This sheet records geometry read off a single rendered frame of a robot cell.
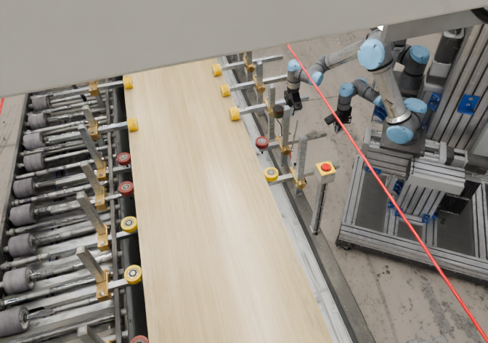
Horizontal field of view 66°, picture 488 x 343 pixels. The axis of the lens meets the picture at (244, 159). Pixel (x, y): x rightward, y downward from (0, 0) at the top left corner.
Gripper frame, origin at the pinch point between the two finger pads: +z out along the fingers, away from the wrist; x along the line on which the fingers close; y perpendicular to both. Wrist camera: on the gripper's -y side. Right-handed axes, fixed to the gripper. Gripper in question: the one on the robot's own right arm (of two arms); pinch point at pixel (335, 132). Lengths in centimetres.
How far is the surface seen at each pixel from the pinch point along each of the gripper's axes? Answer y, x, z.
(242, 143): -60, 1, -7
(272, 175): -51, -28, -8
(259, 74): -36, 44, -23
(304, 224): -39, -50, 13
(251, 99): -37, 64, 13
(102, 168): -144, 13, -1
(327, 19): -87, -140, -160
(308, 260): -43, -68, 21
